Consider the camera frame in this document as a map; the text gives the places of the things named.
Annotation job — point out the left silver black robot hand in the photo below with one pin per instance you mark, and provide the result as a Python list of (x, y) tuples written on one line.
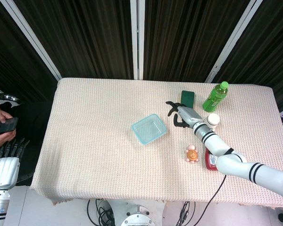
[(4, 171)]

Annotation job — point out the person's left bare hand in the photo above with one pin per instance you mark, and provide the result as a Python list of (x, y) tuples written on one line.
[(1, 115)]

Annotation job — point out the person's right bare hand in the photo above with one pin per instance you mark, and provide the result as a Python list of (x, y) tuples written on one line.
[(1, 140)]

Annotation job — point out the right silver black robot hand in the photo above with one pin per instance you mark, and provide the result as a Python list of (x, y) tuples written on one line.
[(188, 114)]

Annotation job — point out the black smartphone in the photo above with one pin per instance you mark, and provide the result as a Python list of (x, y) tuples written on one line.
[(8, 124)]

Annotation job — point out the teal container lid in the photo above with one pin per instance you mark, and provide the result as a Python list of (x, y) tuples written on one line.
[(148, 127)]

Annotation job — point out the clear plastic container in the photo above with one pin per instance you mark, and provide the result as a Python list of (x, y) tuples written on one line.
[(153, 140)]

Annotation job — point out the white silver robot base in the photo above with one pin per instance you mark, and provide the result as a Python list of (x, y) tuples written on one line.
[(136, 219)]

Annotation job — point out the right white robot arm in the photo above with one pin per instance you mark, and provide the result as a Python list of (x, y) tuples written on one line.
[(226, 162)]

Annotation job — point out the green yellow scrub sponge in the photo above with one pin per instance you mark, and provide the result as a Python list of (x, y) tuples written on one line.
[(188, 97)]

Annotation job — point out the chrome chair part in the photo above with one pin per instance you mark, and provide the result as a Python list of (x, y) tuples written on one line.
[(8, 97)]

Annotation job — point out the white paper cup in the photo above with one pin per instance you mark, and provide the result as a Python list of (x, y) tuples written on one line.
[(213, 118)]

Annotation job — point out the green drink bottle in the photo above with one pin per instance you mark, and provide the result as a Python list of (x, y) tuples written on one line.
[(213, 99)]

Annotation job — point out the orange pink turtle toy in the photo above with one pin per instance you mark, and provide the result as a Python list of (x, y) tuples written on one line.
[(192, 154)]

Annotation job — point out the red ketchup squeeze bottle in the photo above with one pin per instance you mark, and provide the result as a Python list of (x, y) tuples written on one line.
[(210, 162)]

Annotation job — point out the black pleated curtain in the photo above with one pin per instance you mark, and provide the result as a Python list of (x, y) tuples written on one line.
[(9, 58), (85, 35), (184, 35), (268, 47)]

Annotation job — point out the pink waffle tablecloth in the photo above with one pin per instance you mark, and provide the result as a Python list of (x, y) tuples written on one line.
[(96, 141)]

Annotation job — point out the white frame post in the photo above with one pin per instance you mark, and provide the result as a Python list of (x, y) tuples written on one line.
[(137, 40), (30, 37), (233, 40)]

